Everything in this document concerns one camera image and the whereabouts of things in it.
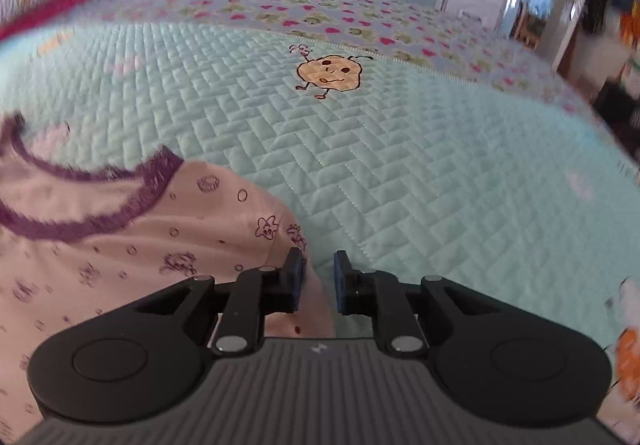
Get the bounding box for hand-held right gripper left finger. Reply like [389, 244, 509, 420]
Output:
[132, 247, 305, 358]

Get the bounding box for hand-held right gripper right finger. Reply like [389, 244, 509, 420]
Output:
[334, 249, 506, 358]

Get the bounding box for pink printed pajama top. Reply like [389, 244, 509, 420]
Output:
[0, 112, 336, 445]

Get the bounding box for green quilted bee blanket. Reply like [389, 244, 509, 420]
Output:
[0, 20, 640, 445]

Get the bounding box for heart print bed sheet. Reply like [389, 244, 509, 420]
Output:
[45, 0, 601, 116]

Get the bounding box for wooden chair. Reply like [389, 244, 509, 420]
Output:
[510, 0, 546, 46]

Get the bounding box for magenta printed cloth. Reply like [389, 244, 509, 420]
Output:
[0, 0, 126, 43]

